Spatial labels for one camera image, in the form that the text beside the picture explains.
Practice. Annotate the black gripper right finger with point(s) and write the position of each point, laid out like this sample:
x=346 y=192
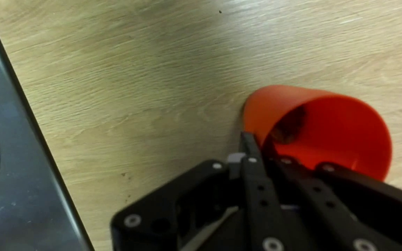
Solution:
x=349 y=210

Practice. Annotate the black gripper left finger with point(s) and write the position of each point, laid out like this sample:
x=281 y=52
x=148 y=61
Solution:
x=257 y=196

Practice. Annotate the red plastic cup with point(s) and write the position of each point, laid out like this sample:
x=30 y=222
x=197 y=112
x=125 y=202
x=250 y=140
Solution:
x=345 y=135

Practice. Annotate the stainless steel sink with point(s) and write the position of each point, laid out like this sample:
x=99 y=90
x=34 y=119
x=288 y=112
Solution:
x=14 y=196

